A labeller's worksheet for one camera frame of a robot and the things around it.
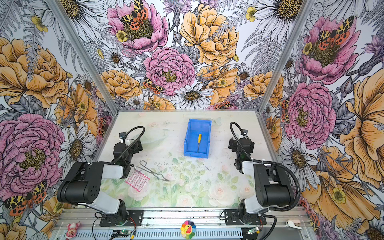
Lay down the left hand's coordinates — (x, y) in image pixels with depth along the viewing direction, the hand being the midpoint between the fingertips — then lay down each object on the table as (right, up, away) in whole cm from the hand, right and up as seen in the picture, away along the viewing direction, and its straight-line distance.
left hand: (132, 142), depth 94 cm
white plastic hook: (+83, -35, -23) cm, 93 cm away
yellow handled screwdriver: (+41, +1, +8) cm, 42 cm away
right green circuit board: (+66, -39, -23) cm, 80 cm away
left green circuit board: (+4, -39, -23) cm, 46 cm away
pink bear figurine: (-17, -36, -25) cm, 47 cm away
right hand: (+67, 0, 0) cm, 67 cm away
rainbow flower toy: (+36, -37, -24) cm, 57 cm away
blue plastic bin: (+39, +9, +13) cm, 42 cm away
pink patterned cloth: (+6, -21, -7) cm, 23 cm away
